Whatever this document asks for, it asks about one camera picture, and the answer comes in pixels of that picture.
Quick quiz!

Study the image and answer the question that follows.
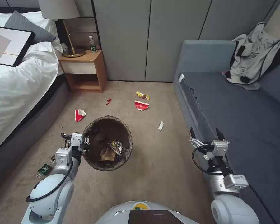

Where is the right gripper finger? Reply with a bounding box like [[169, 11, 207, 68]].
[[215, 127, 231, 144], [189, 127, 212, 150]]

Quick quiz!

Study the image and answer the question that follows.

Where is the black mesh trash bin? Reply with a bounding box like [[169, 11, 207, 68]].
[[82, 115, 133, 172]]

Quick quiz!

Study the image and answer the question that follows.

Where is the grey blue sofa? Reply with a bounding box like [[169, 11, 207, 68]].
[[173, 40, 280, 224]]

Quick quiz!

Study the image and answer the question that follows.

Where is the crushed red white paper cup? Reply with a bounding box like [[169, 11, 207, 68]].
[[74, 108, 87, 123]]

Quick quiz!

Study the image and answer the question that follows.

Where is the brown paper bag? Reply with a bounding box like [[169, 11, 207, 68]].
[[100, 144, 116, 162]]

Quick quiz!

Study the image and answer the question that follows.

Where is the shiny foil snack wrapper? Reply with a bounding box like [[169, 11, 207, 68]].
[[108, 139, 124, 155]]

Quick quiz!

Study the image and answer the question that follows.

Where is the crushed green label bottle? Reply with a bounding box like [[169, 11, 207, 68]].
[[36, 160, 56, 178]]

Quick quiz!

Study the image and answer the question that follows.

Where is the flattened red white paper cup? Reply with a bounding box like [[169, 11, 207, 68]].
[[134, 100, 152, 112]]

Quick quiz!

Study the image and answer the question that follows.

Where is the white duvet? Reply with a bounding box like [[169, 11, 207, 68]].
[[0, 38, 65, 156]]

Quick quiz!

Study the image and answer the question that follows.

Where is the wooden nightstand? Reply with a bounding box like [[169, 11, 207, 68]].
[[58, 50, 108, 93]]

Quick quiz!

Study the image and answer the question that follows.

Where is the yellow snack wrapper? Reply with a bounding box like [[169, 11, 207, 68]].
[[136, 91, 151, 100]]

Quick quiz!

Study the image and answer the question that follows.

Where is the white robot front shell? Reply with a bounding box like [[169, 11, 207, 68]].
[[94, 200, 190, 224]]

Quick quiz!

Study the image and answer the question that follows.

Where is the grey white crumpled garment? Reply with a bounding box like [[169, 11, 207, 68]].
[[221, 22, 280, 91]]

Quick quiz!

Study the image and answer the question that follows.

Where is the clear water bottle green label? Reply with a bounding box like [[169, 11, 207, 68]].
[[88, 35, 97, 54]]

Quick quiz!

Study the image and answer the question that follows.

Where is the grey wardrobe door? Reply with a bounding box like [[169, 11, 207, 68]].
[[198, 0, 278, 41], [144, 0, 212, 82], [93, 0, 152, 82]]

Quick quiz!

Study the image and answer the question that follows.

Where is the black framed picture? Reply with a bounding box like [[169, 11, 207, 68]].
[[0, 25, 36, 68]]

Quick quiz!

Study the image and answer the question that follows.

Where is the grey pillow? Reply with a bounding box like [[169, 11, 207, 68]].
[[4, 10, 57, 45]]

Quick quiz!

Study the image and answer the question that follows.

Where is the white pillow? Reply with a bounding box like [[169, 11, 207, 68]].
[[0, 11, 59, 45]]

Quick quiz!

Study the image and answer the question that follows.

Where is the brass lamp with grey shade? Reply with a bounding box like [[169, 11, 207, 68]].
[[38, 0, 86, 58]]

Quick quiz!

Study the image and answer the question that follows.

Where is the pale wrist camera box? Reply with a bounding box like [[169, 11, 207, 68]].
[[211, 140, 229, 157], [71, 132, 84, 147]]

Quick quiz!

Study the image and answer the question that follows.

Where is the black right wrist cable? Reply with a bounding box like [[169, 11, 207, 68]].
[[192, 144, 224, 175]]

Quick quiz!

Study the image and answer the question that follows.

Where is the dark grey bed frame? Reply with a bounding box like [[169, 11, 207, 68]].
[[0, 74, 71, 200]]

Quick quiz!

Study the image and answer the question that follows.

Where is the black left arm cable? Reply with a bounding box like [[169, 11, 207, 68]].
[[26, 160, 73, 203]]

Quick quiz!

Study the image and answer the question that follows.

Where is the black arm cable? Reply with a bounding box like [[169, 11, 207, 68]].
[[26, 160, 73, 203], [247, 184, 278, 224]]

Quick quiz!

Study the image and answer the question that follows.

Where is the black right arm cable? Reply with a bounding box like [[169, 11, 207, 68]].
[[247, 184, 278, 224]]

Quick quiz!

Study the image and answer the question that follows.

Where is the brown wall panel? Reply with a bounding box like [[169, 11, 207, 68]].
[[55, 16, 101, 51]]

